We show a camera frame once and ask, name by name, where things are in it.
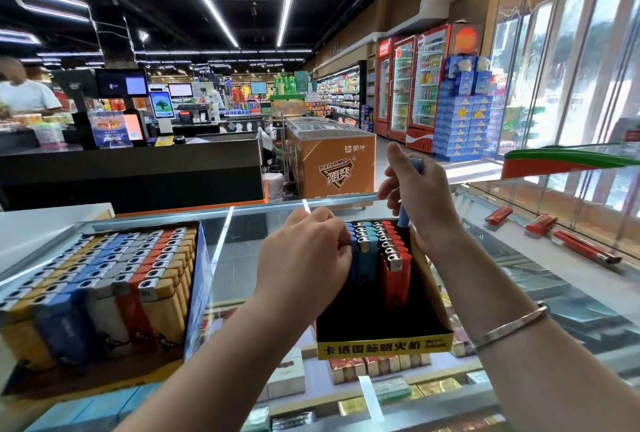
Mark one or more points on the red drink fridge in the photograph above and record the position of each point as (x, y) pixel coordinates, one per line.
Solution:
(385, 89)
(430, 92)
(403, 90)

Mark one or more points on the person's left hand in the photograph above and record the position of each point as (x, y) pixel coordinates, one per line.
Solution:
(305, 262)

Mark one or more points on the open refrigerated chiller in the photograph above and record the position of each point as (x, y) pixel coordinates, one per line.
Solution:
(341, 97)

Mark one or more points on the person's right hand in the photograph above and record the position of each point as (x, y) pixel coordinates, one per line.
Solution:
(430, 202)

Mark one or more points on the person's left forearm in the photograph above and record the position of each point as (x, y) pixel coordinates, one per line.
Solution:
(215, 377)

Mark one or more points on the row of tan lighters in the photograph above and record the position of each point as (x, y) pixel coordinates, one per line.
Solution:
(165, 315)

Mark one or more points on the blue poster screen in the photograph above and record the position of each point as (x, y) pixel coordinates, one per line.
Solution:
(110, 129)

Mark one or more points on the stack of blue cartons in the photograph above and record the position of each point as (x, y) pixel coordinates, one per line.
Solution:
(468, 109)

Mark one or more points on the red green container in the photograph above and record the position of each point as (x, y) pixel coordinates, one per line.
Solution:
(570, 160)

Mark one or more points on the black yellow display box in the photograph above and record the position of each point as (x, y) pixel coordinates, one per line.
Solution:
(390, 327)

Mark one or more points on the row of grey white lighters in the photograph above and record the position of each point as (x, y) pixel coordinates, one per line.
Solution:
(105, 325)

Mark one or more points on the row of cigarette packs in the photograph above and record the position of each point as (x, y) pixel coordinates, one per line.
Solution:
(285, 377)

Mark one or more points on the glass entrance doors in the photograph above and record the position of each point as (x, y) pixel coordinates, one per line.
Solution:
(570, 72)

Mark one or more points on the brown cardboard carton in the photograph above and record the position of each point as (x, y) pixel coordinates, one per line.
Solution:
(335, 165)

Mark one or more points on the small checkout screen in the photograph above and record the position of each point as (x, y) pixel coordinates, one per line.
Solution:
(161, 105)

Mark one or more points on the person's right forearm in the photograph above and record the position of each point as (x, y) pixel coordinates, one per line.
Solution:
(540, 357)

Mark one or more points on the row of plain coloured lighters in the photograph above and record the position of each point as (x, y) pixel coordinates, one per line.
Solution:
(385, 267)

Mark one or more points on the black checkout monitor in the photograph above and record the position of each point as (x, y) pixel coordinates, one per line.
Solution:
(122, 84)

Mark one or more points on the black checkout counter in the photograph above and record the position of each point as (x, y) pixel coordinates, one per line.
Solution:
(130, 175)

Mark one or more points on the blue plain lighter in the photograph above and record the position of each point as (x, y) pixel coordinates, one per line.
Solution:
(403, 215)

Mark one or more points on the row of red brown lighters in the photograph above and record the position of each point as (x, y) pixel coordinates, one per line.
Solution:
(132, 317)

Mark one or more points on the row of yellow lighters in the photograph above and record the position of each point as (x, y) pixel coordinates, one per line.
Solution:
(25, 342)

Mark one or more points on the blue yellow lighter display box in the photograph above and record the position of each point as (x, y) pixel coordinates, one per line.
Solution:
(100, 372)

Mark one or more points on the row of blue lighters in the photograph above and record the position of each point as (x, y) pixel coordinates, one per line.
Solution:
(62, 332)

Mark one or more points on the orange round sign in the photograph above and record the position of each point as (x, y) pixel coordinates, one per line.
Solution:
(466, 40)

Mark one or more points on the glass display case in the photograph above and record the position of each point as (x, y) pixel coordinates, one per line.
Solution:
(250, 242)

